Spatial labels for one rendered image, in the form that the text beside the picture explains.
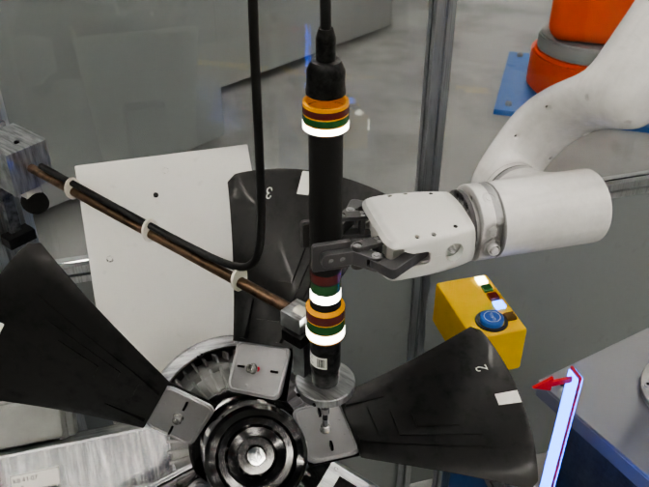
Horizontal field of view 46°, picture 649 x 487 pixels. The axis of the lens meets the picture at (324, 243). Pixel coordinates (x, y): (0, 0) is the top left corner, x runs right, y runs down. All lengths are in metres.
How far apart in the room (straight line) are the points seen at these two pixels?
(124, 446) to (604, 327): 1.50
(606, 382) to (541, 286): 0.63
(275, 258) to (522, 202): 0.32
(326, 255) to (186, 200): 0.46
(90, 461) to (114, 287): 0.26
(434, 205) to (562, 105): 0.19
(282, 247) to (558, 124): 0.36
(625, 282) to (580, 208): 1.32
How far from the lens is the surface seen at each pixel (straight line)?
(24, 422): 1.11
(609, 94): 0.85
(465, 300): 1.37
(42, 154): 1.25
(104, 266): 1.18
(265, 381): 0.95
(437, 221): 0.80
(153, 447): 1.07
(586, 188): 0.87
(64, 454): 1.07
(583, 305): 2.15
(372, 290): 1.81
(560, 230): 0.86
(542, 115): 0.92
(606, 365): 1.47
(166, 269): 1.17
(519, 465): 1.01
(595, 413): 1.37
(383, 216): 0.80
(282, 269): 0.96
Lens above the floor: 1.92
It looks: 35 degrees down
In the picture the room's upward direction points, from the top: straight up
